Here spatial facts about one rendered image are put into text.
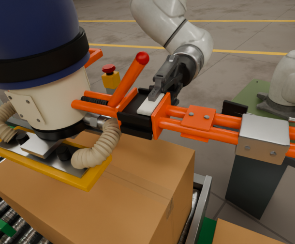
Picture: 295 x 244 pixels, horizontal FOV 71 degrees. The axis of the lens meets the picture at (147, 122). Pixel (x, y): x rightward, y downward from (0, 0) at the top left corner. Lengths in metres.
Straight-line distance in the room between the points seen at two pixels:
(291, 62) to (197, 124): 0.72
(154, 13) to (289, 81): 0.64
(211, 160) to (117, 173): 1.35
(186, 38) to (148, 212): 0.48
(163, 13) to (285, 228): 1.51
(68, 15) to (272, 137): 0.40
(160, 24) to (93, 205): 0.53
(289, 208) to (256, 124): 1.48
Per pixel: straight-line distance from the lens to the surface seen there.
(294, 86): 1.03
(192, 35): 0.64
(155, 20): 0.64
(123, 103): 0.41
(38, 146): 0.56
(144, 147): 0.72
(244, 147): 0.37
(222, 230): 1.02
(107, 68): 1.08
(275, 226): 1.73
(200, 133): 0.37
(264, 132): 0.37
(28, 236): 1.18
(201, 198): 1.00
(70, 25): 0.45
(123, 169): 0.67
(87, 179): 0.48
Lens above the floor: 1.47
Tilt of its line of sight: 39 degrees down
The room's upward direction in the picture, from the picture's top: 8 degrees counter-clockwise
